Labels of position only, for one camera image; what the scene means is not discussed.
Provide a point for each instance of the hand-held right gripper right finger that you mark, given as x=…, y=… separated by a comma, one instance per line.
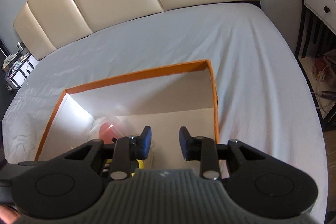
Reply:
x=185, y=144

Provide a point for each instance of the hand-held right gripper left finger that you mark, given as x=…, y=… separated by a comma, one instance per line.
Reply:
x=145, y=142

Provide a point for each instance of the yellow bottle with white cap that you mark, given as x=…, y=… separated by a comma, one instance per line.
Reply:
x=141, y=164

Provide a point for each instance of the pink sponge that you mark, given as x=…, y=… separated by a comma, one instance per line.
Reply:
x=107, y=132

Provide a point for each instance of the orange cardboard box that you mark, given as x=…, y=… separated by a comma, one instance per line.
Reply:
x=157, y=92

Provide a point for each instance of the person's left forearm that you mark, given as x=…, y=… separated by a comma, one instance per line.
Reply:
x=8, y=216

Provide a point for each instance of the grey bed sheet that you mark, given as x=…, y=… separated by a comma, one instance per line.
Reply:
x=183, y=43

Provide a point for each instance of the cluttered bedside table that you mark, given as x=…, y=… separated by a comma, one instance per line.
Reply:
x=18, y=69

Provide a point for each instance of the pink plastic bag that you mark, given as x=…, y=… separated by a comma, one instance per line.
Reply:
x=324, y=66

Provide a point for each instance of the white bedside table with drawer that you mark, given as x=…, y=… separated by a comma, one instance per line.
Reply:
x=317, y=1

